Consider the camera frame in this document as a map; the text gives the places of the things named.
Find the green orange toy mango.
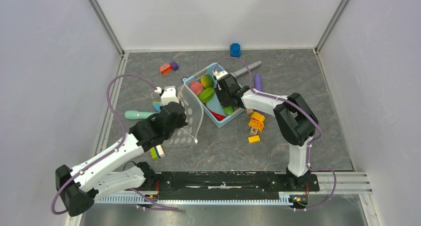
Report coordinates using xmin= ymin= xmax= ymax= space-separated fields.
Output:
xmin=200 ymin=74 xmax=214 ymax=88

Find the light blue plastic basket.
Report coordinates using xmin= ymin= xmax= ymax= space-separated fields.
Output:
xmin=182 ymin=63 xmax=244 ymax=128

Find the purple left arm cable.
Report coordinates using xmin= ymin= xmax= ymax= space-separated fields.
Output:
xmin=51 ymin=74 xmax=180 ymax=216

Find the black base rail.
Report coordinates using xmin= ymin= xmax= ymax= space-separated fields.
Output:
xmin=137 ymin=171 xmax=320 ymax=200

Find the purple toy microphone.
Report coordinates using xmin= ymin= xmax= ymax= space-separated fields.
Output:
xmin=254 ymin=74 xmax=263 ymax=91

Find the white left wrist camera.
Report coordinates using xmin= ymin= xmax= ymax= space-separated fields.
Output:
xmin=154 ymin=86 xmax=179 ymax=106

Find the green toy cucumber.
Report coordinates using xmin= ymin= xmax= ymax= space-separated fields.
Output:
xmin=223 ymin=106 xmax=234 ymax=116

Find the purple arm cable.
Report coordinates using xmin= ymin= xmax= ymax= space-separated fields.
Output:
xmin=51 ymin=74 xmax=180 ymax=216
xmin=213 ymin=57 xmax=338 ymax=212

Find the yellow flat brick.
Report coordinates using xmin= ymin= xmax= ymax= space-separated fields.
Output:
xmin=248 ymin=135 xmax=261 ymax=144

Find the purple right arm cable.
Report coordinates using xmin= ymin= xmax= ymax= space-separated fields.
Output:
xmin=213 ymin=57 xmax=338 ymax=212

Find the green toy pea pod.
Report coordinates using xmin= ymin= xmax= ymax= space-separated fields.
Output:
xmin=198 ymin=87 xmax=214 ymax=104

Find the clear polka dot zip bag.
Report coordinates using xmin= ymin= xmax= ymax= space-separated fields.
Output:
xmin=163 ymin=84 xmax=204 ymax=148

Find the multicolour brick stack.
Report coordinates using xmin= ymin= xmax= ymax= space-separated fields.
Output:
xmin=152 ymin=101 xmax=162 ymax=112

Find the blue toy brick car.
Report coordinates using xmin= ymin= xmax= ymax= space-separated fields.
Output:
xmin=230 ymin=43 xmax=241 ymax=57

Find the orange toy brick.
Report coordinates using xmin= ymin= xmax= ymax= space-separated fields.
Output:
xmin=159 ymin=63 xmax=172 ymax=75

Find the purple toy brick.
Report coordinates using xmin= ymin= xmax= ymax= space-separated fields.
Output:
xmin=170 ymin=61 xmax=179 ymax=71

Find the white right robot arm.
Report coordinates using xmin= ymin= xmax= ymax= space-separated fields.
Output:
xmin=213 ymin=71 xmax=319 ymax=190

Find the wooden cube upper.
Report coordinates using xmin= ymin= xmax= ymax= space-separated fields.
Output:
xmin=245 ymin=109 xmax=254 ymax=117

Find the green white brick block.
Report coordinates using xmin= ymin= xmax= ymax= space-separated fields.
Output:
xmin=149 ymin=145 xmax=165 ymax=160

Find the wooden letter cube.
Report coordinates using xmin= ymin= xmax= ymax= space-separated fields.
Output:
xmin=250 ymin=127 xmax=259 ymax=136

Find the mint green toy microphone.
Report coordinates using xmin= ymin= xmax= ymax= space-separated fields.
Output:
xmin=125 ymin=110 xmax=156 ymax=120

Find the red toy chili pepper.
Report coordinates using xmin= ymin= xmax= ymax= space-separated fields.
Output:
xmin=210 ymin=111 xmax=226 ymax=121

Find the pink toy peach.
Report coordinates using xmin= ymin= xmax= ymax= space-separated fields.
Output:
xmin=189 ymin=81 xmax=205 ymax=96

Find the orange brick stack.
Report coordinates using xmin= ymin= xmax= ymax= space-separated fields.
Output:
xmin=248 ymin=111 xmax=266 ymax=132

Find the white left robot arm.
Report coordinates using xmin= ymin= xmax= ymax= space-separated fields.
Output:
xmin=51 ymin=101 xmax=188 ymax=217

